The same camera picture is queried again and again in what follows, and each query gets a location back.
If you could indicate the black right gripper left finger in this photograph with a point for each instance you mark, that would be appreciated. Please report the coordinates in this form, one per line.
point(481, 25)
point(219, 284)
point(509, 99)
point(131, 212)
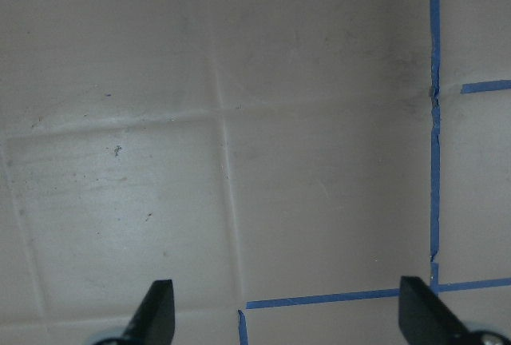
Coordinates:
point(154, 322)

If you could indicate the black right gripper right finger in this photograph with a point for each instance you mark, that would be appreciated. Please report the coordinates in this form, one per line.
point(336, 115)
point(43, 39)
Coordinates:
point(424, 319)

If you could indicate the brown paper table cover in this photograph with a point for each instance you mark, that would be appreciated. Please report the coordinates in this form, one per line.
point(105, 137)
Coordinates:
point(283, 162)

